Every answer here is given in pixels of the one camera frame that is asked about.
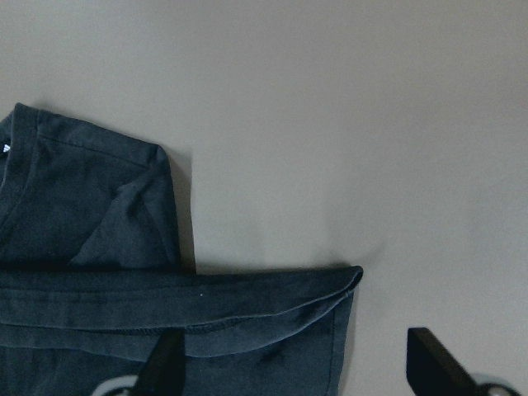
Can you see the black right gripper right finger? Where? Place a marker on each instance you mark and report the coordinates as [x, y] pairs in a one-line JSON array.
[[432, 370]]

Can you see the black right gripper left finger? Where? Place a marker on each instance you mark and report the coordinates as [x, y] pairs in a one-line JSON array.
[[164, 371]]

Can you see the black printed t-shirt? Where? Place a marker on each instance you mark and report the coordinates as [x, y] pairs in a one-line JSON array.
[[91, 279]]

